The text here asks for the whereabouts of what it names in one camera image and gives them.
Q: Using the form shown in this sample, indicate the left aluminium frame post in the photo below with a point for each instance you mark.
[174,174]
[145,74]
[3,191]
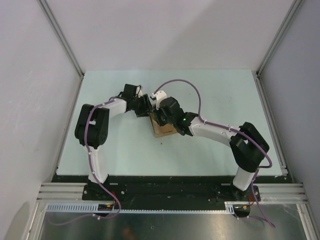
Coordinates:
[54,24]

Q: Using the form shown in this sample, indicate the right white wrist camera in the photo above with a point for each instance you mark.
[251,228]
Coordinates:
[158,96]

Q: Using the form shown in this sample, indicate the aluminium frame post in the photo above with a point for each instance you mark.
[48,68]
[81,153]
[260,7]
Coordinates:
[280,34]
[54,24]

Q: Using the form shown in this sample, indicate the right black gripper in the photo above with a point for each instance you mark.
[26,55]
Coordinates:
[157,113]

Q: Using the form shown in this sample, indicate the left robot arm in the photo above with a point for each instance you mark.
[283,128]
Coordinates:
[92,126]

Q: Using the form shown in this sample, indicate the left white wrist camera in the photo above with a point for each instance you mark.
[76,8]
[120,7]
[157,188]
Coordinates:
[139,91]

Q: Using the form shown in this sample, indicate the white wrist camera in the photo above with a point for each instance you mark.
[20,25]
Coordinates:
[158,96]
[139,91]

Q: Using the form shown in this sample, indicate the aluminium front rail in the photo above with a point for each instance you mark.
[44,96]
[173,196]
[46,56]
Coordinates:
[270,193]

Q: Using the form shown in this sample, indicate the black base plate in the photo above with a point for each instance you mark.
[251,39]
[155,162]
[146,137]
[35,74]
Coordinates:
[162,193]

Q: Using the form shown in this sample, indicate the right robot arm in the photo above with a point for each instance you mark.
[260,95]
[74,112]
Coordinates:
[248,146]

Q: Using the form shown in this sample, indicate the brown cardboard express box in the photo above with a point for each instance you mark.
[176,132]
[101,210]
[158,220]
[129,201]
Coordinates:
[161,131]

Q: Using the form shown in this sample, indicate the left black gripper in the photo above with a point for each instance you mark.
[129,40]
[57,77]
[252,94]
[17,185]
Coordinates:
[147,107]

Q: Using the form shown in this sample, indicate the right aluminium frame post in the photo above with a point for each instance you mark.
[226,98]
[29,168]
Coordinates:
[280,34]

